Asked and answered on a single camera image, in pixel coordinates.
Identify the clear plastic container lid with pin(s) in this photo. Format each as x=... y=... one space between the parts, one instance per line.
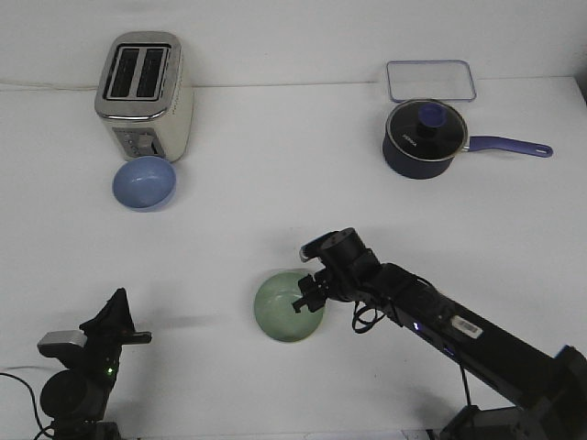
x=443 y=80

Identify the green bowl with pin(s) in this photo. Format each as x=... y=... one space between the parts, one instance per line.
x=274 y=312

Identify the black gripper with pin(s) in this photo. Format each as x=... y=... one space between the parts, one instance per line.
x=347 y=264
x=113 y=328

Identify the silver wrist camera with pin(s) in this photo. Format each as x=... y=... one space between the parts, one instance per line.
x=62 y=344

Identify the blue bowl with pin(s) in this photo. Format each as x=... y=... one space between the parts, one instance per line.
x=145 y=184

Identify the dark blue saucepan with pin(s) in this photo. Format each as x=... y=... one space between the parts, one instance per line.
x=422 y=170

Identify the glass saucepan lid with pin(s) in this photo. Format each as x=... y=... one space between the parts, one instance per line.
x=426 y=129

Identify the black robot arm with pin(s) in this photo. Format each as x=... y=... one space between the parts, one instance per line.
x=547 y=394
x=75 y=398

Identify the cream and steel toaster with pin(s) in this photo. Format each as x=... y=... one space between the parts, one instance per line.
x=143 y=98

